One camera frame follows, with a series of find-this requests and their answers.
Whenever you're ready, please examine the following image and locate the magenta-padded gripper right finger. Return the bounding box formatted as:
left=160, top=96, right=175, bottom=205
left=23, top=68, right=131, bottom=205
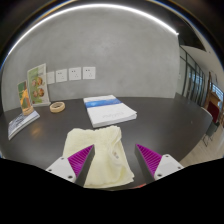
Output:
left=134, top=143, right=185, bottom=184

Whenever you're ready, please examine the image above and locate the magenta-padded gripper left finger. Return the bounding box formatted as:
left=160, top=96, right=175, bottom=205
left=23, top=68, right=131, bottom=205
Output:
left=45, top=144, right=96, bottom=188

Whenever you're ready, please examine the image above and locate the cream terry towel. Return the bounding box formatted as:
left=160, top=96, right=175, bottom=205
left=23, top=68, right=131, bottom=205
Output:
left=62, top=125, right=136, bottom=189

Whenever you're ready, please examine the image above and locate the beige tape roll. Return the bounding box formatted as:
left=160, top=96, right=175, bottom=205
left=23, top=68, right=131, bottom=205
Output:
left=49, top=101, right=66, bottom=114

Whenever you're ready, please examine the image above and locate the dark chair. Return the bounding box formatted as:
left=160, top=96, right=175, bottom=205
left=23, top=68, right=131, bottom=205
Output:
left=202, top=114, right=222, bottom=148

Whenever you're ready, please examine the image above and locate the grey cover magazine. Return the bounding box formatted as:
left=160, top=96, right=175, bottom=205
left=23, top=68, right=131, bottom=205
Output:
left=7, top=109, right=41, bottom=141

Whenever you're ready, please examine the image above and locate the white book with blue band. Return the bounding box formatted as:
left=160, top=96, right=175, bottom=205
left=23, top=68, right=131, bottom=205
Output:
left=82, top=94, right=138, bottom=129

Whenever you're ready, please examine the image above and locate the orange sign on wooden stand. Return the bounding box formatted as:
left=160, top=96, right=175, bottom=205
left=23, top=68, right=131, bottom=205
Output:
left=17, top=79, right=35, bottom=117

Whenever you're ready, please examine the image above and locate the green acrylic menu stand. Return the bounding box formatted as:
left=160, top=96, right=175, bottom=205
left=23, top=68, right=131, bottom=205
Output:
left=26, top=62, right=52, bottom=108

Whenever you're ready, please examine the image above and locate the white ceiling light strip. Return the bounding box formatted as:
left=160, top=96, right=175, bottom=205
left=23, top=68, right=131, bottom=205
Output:
left=4, top=3, right=179, bottom=61

